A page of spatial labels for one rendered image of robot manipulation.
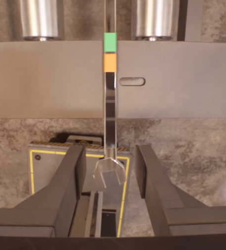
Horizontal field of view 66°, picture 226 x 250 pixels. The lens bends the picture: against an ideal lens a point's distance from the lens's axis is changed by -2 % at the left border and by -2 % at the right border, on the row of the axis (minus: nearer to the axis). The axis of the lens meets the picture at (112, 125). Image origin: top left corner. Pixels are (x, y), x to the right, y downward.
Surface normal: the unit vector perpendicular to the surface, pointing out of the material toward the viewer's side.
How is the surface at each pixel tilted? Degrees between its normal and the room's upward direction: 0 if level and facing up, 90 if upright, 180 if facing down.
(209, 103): 0
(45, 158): 0
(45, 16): 26
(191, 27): 0
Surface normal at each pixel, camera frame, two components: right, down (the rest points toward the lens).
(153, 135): 0.01, 0.28
